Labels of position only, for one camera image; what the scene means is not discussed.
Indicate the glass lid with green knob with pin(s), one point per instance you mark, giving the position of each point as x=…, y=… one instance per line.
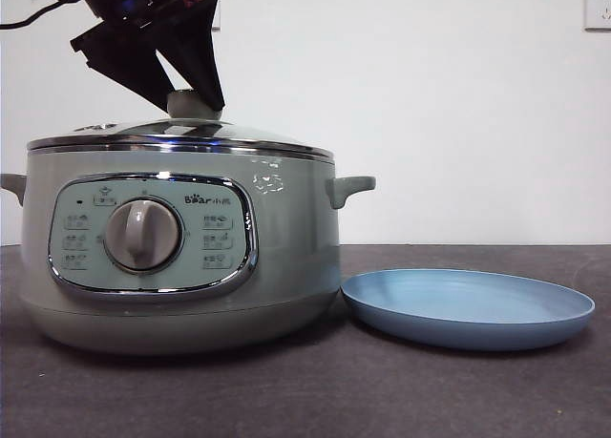
x=191, y=132

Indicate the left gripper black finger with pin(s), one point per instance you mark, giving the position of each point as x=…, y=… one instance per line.
x=124, y=61
x=198, y=47

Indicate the white wall socket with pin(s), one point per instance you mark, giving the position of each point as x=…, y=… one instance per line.
x=217, y=22
x=599, y=13

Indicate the blue round plate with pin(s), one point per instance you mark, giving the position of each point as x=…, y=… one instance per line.
x=458, y=309

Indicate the pale green electric steamer pot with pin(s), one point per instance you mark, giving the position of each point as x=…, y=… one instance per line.
x=286, y=247

